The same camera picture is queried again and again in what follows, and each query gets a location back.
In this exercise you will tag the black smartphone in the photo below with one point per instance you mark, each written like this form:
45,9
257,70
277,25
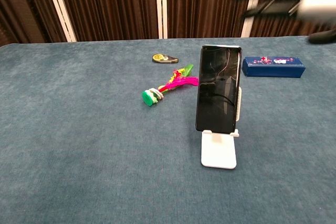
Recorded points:
218,90

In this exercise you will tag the white square object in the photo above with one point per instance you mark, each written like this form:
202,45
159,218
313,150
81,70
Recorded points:
219,153

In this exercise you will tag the blue rectangular box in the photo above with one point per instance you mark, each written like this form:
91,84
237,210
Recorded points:
273,68

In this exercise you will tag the black yellow correction tape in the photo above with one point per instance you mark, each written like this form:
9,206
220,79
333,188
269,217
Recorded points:
164,58

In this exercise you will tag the colourful feather shuttlecock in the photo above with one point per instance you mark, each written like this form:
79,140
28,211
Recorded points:
168,86

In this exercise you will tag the teal table cloth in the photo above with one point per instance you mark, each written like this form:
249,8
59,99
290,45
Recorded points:
78,142

